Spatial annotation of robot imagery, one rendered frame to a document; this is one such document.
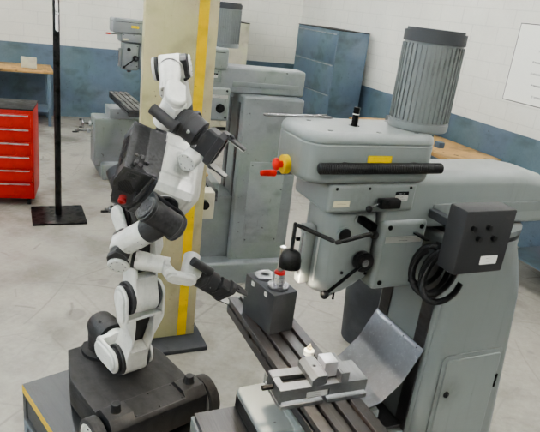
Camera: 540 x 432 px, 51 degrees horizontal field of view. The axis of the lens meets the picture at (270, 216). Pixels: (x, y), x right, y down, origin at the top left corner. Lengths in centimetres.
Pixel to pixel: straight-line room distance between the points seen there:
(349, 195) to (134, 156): 73
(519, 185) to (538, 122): 465
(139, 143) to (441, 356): 135
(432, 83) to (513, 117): 526
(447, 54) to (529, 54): 521
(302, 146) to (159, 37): 180
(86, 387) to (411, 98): 182
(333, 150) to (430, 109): 38
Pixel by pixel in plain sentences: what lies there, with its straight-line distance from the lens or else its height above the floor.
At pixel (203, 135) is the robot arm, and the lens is 173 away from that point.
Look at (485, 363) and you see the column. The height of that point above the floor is 101.
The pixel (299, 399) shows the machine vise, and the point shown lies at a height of 95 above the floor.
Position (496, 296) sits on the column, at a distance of 232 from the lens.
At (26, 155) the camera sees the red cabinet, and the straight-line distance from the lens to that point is 625.
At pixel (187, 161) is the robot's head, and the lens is 195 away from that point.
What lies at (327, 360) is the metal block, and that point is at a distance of 211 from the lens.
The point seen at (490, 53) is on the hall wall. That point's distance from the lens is 751.
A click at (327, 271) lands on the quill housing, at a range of 192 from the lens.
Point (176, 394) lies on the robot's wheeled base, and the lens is 264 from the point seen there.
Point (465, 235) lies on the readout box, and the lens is 179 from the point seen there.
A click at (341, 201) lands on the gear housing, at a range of 180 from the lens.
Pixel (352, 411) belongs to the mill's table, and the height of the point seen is 93.
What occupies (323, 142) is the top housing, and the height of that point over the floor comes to 186.
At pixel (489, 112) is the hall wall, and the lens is 741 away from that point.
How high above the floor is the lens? 222
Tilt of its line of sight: 20 degrees down
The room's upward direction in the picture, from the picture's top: 7 degrees clockwise
